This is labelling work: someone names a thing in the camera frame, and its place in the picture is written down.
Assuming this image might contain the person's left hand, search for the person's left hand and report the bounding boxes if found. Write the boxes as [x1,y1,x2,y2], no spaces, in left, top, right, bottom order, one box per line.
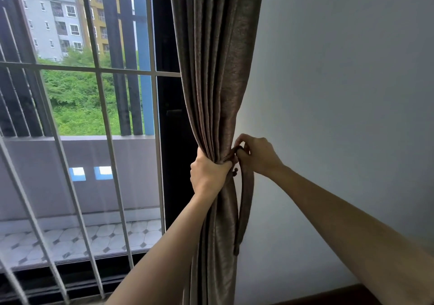
[189,147,238,199]

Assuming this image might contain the person's right hand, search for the person's right hand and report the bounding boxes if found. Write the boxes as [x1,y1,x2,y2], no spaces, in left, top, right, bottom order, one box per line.
[233,133,285,179]

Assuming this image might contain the brown curtain tieback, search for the brown curtain tieback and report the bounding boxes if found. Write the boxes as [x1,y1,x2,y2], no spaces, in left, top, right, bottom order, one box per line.
[222,145,255,257]

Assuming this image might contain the brown curtain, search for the brown curtain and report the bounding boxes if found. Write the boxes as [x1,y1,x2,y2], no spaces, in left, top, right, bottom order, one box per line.
[168,0,266,305]

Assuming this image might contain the person's left forearm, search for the person's left forearm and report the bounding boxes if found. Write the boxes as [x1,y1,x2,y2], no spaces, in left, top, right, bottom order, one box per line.
[105,192,219,305]

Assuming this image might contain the person's right forearm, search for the person's right forearm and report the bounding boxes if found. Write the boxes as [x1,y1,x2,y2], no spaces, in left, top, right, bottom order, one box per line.
[268,164,434,305]

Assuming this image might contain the dark vertical balcony slats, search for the dark vertical balcony slats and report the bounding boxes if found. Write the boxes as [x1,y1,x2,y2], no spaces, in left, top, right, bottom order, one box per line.
[0,0,155,138]

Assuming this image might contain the white window security grille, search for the white window security grille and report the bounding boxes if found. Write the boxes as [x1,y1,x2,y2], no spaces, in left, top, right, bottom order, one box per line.
[0,0,182,305]

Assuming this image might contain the green trees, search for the green trees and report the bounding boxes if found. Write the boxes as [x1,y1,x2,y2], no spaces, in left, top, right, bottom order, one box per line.
[37,47,150,136]

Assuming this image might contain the grey white apartment building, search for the grey white apartment building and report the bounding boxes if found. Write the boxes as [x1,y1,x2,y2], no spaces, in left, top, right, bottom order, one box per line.
[17,0,85,61]

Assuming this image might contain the dark window frame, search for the dark window frame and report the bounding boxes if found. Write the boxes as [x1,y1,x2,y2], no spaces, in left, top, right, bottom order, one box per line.
[0,0,199,305]

